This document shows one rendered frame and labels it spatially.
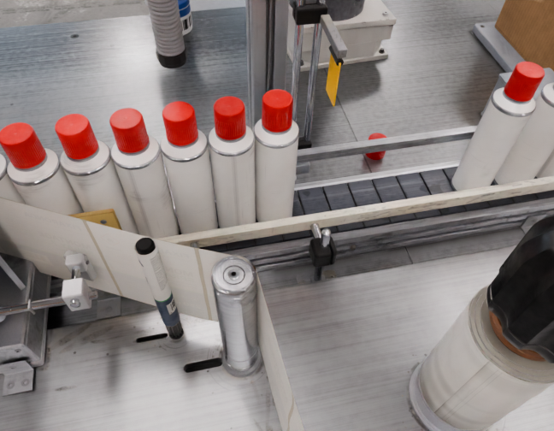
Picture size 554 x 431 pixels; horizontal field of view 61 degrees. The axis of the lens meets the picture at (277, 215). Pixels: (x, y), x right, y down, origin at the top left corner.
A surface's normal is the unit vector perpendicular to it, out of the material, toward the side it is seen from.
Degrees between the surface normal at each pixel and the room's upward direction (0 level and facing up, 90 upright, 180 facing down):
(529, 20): 90
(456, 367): 91
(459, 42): 0
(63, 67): 0
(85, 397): 0
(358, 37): 90
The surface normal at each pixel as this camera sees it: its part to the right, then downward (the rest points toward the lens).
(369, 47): 0.28, 0.77
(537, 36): -0.98, 0.16
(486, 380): -0.64, 0.58
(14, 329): 0.03, -0.61
